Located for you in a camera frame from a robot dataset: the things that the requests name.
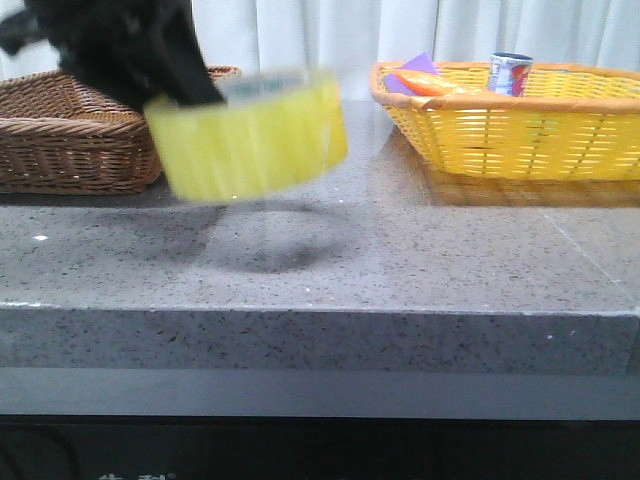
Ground yellow woven plastic basket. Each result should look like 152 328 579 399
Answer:
370 62 639 181

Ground purple foam piece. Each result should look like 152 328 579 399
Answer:
383 52 440 96

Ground white curtain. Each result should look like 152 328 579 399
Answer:
0 0 640 103

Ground orange toy carrot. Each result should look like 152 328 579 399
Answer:
388 69 494 97

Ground brown wicker basket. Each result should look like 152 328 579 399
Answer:
0 64 243 196

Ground red blue drink can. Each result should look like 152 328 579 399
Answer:
487 52 534 97

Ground yellow tape roll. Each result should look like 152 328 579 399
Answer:
144 69 348 204

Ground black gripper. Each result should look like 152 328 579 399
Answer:
1 1 225 111

